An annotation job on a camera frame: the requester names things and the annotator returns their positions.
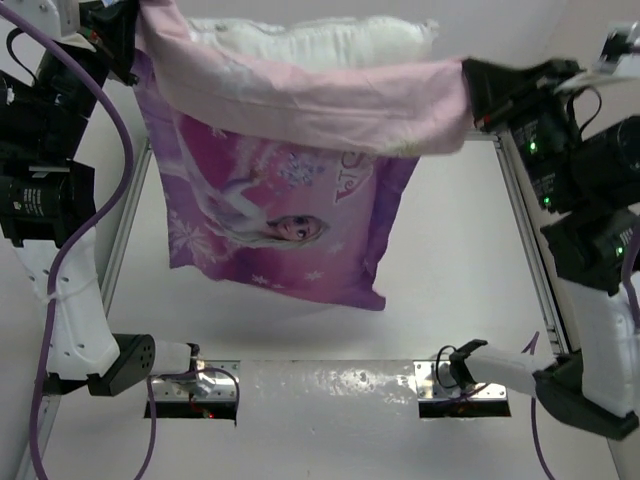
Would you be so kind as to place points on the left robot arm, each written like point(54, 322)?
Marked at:
point(79, 349)

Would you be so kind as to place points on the pink pillowcase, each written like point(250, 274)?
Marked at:
point(280, 177)

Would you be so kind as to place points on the aluminium table frame rail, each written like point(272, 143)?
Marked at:
point(462, 263)

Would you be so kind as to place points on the white pillow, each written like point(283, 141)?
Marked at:
point(325, 44)

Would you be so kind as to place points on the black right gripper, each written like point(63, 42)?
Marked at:
point(496, 88)

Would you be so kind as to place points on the white front cover board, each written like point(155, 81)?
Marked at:
point(318, 420)

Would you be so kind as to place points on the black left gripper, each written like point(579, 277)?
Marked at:
point(104, 36)

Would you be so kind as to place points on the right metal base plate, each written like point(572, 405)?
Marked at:
point(429, 390)

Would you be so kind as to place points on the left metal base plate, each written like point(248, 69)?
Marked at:
point(212, 381)

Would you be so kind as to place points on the metal base plate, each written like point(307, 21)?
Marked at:
point(212, 381)
point(429, 390)

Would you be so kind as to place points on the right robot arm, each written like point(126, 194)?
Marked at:
point(596, 388)

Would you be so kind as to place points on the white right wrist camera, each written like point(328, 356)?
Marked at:
point(618, 60)

